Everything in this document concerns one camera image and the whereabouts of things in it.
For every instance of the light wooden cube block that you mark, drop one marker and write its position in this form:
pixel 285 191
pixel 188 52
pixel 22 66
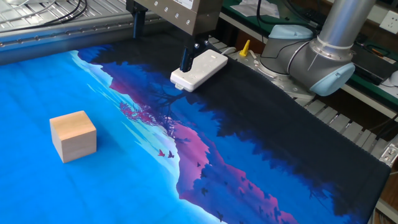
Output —
pixel 73 137

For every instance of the white paper sheets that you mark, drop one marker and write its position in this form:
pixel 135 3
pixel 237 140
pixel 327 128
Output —
pixel 255 8

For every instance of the silver grey gripper body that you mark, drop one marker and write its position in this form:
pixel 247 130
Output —
pixel 174 12

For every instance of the silver UR5 robot arm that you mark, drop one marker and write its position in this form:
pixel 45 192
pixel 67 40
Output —
pixel 326 56

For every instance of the white wall socket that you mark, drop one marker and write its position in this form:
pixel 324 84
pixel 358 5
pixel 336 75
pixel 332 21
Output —
pixel 390 22

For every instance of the aluminium frame rail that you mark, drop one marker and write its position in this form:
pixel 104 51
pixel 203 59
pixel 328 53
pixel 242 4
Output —
pixel 62 40

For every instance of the white computer mouse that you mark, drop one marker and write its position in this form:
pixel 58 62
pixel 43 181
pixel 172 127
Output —
pixel 395 78

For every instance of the metal corner bracket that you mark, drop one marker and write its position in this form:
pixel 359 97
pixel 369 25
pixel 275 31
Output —
pixel 390 154

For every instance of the mountain landscape print cloth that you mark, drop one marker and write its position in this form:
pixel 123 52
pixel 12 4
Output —
pixel 248 124

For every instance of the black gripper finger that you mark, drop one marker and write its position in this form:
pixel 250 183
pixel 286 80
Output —
pixel 186 59
pixel 139 25

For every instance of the yellow plastic nozzle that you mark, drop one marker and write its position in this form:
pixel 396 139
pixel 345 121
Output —
pixel 245 49

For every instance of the black flat device box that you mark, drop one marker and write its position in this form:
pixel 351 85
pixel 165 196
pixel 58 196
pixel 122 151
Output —
pixel 370 67

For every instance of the white power strip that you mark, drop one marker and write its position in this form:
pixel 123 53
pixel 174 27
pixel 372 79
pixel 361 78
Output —
pixel 199 70

